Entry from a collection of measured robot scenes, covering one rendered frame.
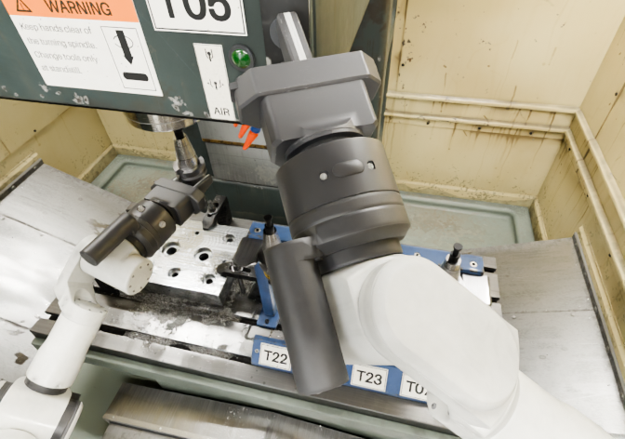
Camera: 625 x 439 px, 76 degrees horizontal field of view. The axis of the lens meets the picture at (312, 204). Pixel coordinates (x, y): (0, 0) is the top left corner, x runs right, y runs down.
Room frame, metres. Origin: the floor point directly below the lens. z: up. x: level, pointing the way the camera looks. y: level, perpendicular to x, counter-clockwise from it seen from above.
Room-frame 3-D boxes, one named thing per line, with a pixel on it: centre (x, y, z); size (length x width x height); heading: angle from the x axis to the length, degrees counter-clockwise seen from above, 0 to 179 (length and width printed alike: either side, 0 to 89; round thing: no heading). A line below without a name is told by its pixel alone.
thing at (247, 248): (0.52, 0.13, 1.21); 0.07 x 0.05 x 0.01; 165
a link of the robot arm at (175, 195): (0.56, 0.29, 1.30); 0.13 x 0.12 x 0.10; 64
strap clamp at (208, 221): (0.86, 0.30, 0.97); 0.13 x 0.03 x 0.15; 165
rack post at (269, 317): (0.57, 0.12, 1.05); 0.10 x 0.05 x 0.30; 165
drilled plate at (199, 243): (0.71, 0.35, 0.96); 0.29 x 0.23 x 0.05; 75
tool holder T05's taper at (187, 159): (0.65, 0.25, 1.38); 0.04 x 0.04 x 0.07
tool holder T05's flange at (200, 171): (0.65, 0.25, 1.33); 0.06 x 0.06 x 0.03
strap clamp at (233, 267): (0.63, 0.20, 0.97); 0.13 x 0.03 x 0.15; 75
